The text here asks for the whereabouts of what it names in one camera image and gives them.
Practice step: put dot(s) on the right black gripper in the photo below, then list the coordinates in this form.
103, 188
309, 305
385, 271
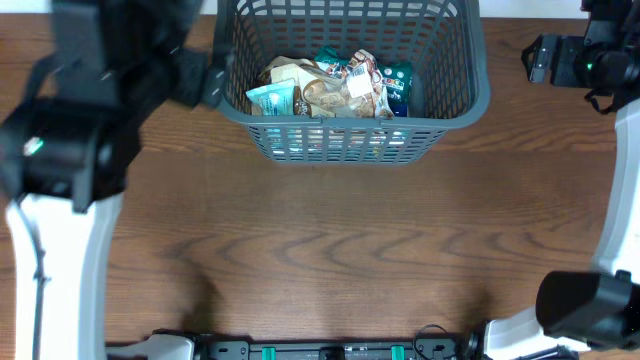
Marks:
542, 58

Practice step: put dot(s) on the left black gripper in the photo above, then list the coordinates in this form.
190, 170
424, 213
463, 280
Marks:
195, 78

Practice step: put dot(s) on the light blue wipes packet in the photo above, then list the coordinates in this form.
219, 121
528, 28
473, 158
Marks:
275, 99

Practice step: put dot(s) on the beige snack pouch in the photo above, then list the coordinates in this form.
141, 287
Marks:
283, 69

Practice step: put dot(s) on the colourful tissue pack strip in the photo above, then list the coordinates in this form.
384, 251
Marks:
330, 144

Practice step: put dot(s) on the green Nescafe coffee bag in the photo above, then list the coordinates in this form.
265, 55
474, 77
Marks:
395, 78

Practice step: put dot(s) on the brown snack pouch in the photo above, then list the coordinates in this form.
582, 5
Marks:
355, 90

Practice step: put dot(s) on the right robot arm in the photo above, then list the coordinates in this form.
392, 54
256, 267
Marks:
574, 207

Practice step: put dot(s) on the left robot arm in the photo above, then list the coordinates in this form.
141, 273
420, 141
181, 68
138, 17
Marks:
65, 154

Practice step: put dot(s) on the grey plastic basket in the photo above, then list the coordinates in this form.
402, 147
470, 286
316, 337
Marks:
443, 40

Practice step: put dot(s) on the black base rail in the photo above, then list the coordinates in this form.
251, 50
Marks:
325, 350

